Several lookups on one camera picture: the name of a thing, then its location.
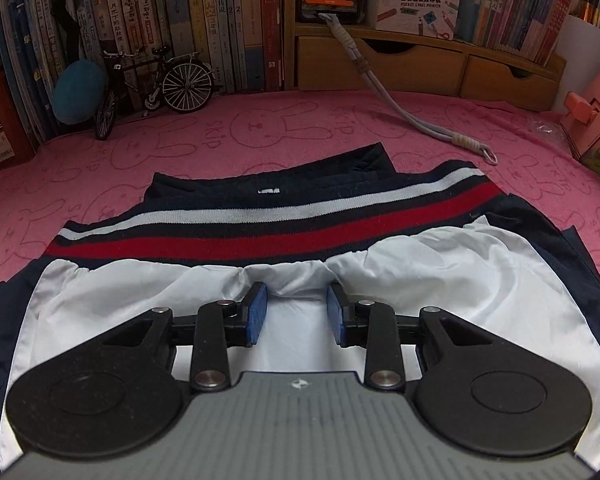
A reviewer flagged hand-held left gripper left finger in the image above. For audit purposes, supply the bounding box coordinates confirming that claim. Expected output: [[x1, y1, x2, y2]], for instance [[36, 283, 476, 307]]
[[102, 282, 269, 393]]

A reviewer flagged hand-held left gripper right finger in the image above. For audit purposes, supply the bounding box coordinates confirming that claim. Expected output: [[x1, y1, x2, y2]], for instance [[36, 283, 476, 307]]
[[326, 282, 483, 392]]

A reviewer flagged navy and white jacket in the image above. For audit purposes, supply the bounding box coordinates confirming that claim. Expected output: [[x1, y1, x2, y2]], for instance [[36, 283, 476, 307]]
[[0, 142, 600, 476]]

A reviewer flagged miniature black bicycle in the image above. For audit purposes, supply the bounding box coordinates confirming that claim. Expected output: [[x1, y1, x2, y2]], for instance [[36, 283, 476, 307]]
[[94, 46, 218, 141]]

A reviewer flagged wooden drawer organizer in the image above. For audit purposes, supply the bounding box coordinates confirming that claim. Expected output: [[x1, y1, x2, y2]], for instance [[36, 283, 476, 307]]
[[294, 22, 567, 113]]

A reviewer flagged blue plush ball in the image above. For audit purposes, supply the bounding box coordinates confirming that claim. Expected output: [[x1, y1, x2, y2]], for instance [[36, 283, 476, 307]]
[[52, 59, 110, 126]]

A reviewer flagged row of books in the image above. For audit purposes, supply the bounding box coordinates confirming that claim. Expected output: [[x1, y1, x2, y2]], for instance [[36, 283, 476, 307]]
[[0, 0, 600, 146]]

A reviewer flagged red plastic crate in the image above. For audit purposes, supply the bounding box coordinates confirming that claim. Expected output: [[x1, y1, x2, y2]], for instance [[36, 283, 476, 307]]
[[0, 67, 36, 176]]

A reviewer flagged white label printer box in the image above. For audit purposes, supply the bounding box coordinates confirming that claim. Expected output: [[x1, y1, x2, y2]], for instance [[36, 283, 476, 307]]
[[367, 0, 463, 41]]

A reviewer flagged curved white paper sheet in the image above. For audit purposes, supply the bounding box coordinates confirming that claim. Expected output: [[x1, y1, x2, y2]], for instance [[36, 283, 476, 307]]
[[552, 14, 600, 113]]

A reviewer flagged white charging cable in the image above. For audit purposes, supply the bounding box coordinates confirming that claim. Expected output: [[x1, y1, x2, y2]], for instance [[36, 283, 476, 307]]
[[320, 12, 498, 167]]

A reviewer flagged black hanging strap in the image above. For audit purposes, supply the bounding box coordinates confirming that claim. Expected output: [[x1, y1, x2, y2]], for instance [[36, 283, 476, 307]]
[[50, 0, 83, 78]]

